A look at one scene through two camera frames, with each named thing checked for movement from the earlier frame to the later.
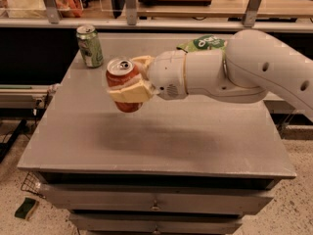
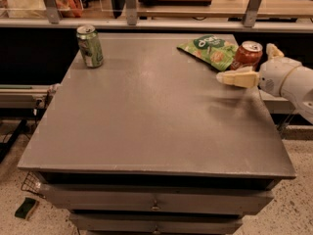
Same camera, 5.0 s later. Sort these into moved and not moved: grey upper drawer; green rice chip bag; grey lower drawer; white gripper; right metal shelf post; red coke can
Moved: white gripper; red coke can
Not moved: right metal shelf post; grey lower drawer; grey upper drawer; green rice chip bag
